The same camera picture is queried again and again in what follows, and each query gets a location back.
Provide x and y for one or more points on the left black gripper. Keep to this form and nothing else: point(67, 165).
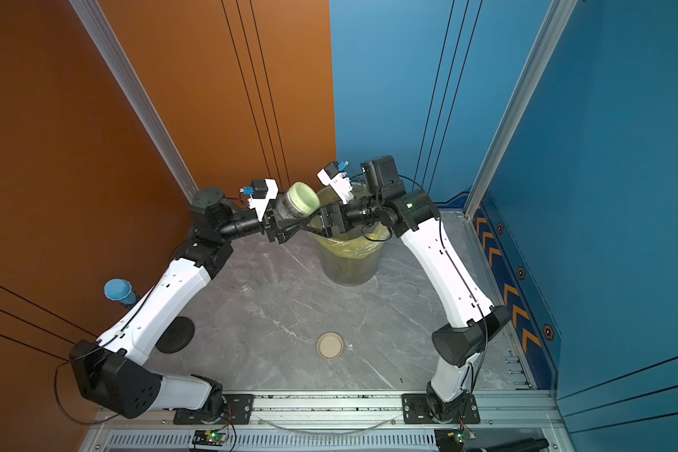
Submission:
point(274, 233)

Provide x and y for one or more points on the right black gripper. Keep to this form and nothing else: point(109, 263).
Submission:
point(330, 214)

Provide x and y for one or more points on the jar with green lid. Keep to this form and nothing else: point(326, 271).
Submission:
point(299, 202)

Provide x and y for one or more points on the cream jar lid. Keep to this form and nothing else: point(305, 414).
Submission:
point(330, 346)

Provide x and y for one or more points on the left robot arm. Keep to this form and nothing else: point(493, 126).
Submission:
point(110, 371)

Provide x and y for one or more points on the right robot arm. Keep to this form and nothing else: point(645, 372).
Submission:
point(473, 320)

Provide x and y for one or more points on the mesh trash bin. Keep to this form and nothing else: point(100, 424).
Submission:
point(349, 272)

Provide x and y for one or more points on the yellow trash bag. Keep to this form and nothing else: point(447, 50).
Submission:
point(360, 241)

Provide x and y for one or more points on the black microphone stand base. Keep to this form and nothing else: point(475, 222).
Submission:
point(177, 336)

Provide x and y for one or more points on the blue foam-tipped microphone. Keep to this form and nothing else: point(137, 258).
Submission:
point(120, 291)

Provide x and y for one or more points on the left green circuit board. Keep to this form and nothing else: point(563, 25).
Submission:
point(209, 440)

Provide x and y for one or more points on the right circuit board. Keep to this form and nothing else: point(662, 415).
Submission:
point(462, 436)

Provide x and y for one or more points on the black tube at bottom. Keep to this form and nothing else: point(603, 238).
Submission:
point(525, 445)

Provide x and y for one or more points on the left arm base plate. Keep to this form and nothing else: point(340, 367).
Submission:
point(235, 408)

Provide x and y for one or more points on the aluminium front rail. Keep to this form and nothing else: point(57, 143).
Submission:
point(370, 420)

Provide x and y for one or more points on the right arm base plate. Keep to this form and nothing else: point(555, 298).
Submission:
point(418, 408)

